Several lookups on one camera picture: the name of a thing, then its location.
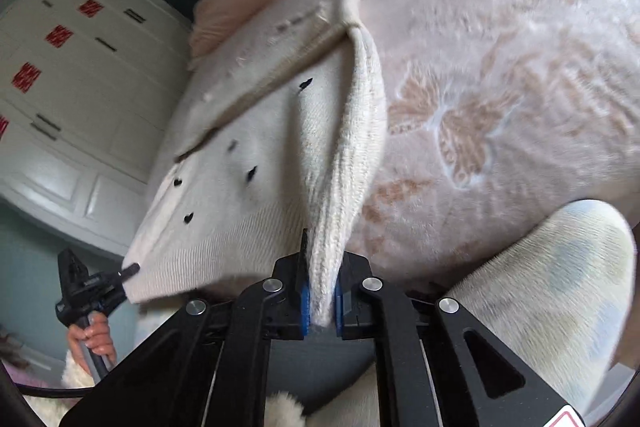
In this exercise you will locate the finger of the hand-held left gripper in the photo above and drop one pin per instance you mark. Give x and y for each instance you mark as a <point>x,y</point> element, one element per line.
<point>111,302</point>
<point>122,273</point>

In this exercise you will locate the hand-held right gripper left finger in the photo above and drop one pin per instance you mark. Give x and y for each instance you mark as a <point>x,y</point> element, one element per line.
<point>304,307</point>

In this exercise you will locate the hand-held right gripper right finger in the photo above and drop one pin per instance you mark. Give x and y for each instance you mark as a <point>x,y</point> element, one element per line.
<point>340,307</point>

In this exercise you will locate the person's left forearm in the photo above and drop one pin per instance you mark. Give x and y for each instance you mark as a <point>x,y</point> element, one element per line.
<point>75,372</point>

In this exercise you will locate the pink butterfly print blanket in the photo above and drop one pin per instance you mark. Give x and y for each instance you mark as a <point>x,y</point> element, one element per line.
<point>490,57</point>

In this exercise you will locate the white knitted cardigan black bows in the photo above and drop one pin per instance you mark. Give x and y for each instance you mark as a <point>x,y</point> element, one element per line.
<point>260,187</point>

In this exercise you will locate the red square wardrobe sticker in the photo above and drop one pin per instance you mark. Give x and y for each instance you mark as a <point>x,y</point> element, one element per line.
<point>26,76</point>
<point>59,36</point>
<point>2,125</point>
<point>90,8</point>

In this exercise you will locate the person's left hand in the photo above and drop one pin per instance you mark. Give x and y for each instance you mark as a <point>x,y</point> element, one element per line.
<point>95,337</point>

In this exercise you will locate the white panelled wardrobe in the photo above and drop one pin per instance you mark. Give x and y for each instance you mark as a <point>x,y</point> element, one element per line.
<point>75,147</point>

